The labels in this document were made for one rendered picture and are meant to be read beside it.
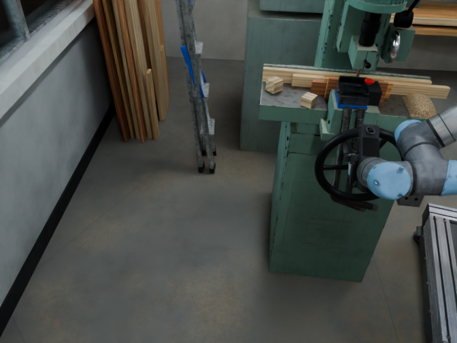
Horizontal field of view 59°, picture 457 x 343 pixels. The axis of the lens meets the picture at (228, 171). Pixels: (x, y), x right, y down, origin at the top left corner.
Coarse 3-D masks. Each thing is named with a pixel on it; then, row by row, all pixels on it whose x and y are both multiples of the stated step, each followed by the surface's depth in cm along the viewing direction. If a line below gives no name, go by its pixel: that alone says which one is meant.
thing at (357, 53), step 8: (352, 40) 140; (352, 48) 139; (360, 48) 133; (368, 48) 133; (376, 48) 133; (352, 56) 138; (360, 56) 133; (368, 56) 133; (376, 56) 133; (352, 64) 137; (360, 64) 135
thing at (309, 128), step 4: (296, 124) 144; (300, 124) 139; (304, 124) 138; (308, 124) 138; (296, 128) 142; (300, 128) 140; (304, 128) 140; (308, 128) 139; (312, 128) 139; (316, 128) 139; (300, 132) 141; (304, 132) 141; (308, 132) 140; (312, 132) 140; (316, 132) 140; (392, 132) 137
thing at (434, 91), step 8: (296, 80) 145; (304, 80) 145; (392, 88) 143; (400, 88) 143; (408, 88) 142; (416, 88) 142; (424, 88) 142; (432, 88) 141; (440, 88) 141; (448, 88) 141; (432, 96) 143; (440, 96) 143
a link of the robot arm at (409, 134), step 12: (456, 108) 88; (408, 120) 97; (432, 120) 91; (444, 120) 89; (456, 120) 88; (396, 132) 98; (408, 132) 94; (420, 132) 92; (432, 132) 90; (444, 132) 89; (456, 132) 88; (396, 144) 97; (408, 144) 91; (420, 144) 89; (432, 144) 89; (444, 144) 91
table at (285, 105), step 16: (272, 96) 140; (288, 96) 141; (320, 96) 142; (400, 96) 144; (272, 112) 137; (288, 112) 136; (304, 112) 136; (320, 112) 135; (384, 112) 134; (400, 112) 135; (320, 128) 134; (384, 128) 136
